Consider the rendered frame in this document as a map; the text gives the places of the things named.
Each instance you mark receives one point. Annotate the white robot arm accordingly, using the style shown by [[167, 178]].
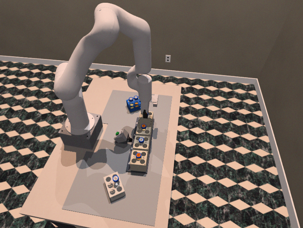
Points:
[[69, 77]]

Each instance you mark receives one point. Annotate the grey bench mat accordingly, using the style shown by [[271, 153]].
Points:
[[88, 193]]

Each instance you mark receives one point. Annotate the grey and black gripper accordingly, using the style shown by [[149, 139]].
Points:
[[144, 108]]

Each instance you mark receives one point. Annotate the grey tube rack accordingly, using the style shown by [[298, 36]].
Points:
[[115, 191]]

